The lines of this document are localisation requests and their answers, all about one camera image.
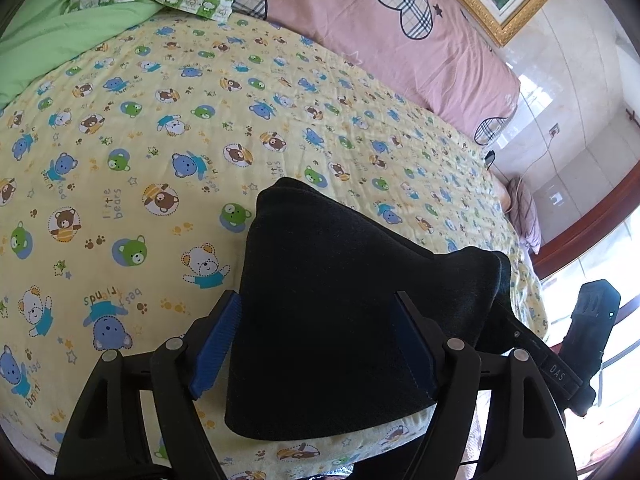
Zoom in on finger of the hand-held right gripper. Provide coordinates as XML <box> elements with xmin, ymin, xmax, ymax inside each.
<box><xmin>492</xmin><ymin>300</ymin><xmax>552</xmax><ymax>368</ymax></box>

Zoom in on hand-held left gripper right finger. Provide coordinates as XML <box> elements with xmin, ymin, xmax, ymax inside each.
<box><xmin>392</xmin><ymin>291</ymin><xmax>577</xmax><ymax>480</ymax></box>

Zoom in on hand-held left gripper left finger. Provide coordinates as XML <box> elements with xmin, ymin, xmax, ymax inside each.
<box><xmin>54</xmin><ymin>290</ymin><xmax>243</xmax><ymax>480</ymax></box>

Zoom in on black pants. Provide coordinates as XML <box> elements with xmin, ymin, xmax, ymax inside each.
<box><xmin>224</xmin><ymin>177</ymin><xmax>521</xmax><ymax>441</ymax></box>

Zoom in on small purple pillow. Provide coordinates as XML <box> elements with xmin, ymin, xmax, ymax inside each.
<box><xmin>505</xmin><ymin>177</ymin><xmax>543</xmax><ymax>254</ymax></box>

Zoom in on yellow bear-print bed sheet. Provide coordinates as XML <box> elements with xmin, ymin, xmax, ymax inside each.
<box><xmin>0</xmin><ymin>0</ymin><xmax>550</xmax><ymax>476</ymax></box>

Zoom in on pink duvet with plaid hearts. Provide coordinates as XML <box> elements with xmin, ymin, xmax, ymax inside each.
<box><xmin>231</xmin><ymin>0</ymin><xmax>522</xmax><ymax>146</ymax></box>

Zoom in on green blanket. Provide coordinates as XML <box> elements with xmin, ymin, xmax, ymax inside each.
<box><xmin>0</xmin><ymin>0</ymin><xmax>166</xmax><ymax>110</ymax></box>

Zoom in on brown wooden door frame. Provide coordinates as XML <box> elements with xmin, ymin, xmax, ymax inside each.
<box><xmin>533</xmin><ymin>162</ymin><xmax>640</xmax><ymax>278</ymax></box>

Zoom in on white cable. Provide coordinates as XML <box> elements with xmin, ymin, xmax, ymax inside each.
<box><xmin>515</xmin><ymin>135</ymin><xmax>557</xmax><ymax>186</ymax></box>

